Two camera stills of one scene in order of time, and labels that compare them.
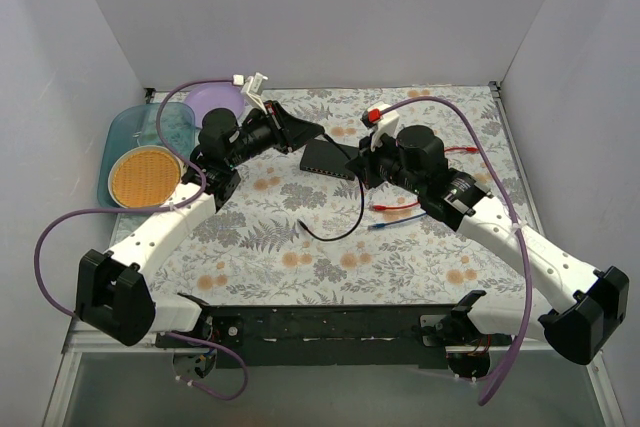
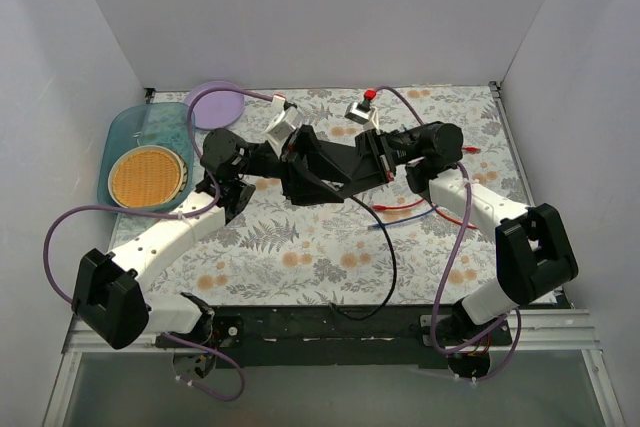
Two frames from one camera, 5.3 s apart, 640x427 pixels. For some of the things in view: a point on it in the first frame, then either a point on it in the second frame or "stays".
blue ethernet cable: (381, 225) stays
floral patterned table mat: (282, 238) stays
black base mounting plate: (330, 335) stays
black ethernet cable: (303, 225) → (394, 269)
